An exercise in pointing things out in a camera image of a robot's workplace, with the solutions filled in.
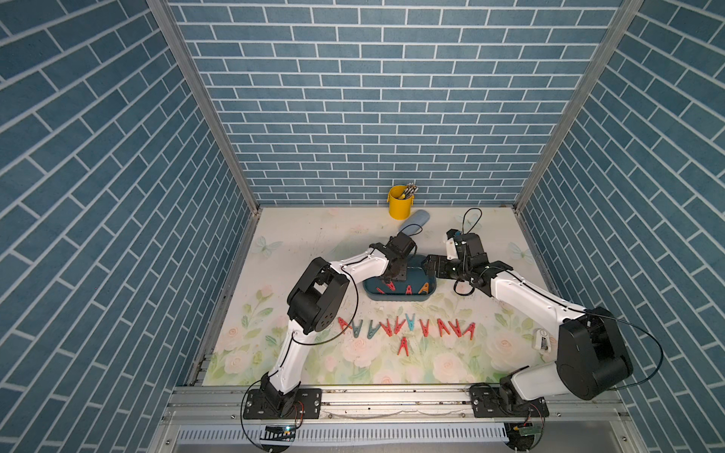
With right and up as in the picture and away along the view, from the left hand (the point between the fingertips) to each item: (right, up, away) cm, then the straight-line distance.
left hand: (403, 276), depth 98 cm
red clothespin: (-20, -14, -10) cm, 26 cm away
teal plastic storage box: (+5, -2, -3) cm, 6 cm away
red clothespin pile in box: (+1, -4, -4) cm, 6 cm away
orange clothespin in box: (+7, -4, -3) cm, 8 cm away
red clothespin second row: (-1, -18, -14) cm, 23 cm away
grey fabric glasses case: (+6, +19, +16) cm, 26 cm away
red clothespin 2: (-6, -14, -12) cm, 19 cm away
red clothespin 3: (-3, -14, -10) cm, 17 cm away
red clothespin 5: (+11, -14, -10) cm, 21 cm away
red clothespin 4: (+6, -15, -11) cm, 19 cm away
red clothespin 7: (+20, -15, -12) cm, 27 cm away
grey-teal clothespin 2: (-11, -15, -12) cm, 22 cm away
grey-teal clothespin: (-16, -15, -12) cm, 24 cm away
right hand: (+9, +5, -9) cm, 14 cm away
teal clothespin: (+1, -13, -10) cm, 17 cm away
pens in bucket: (+3, +31, +6) cm, 32 cm away
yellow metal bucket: (0, +25, +16) cm, 30 cm away
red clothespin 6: (+15, -14, -11) cm, 24 cm away
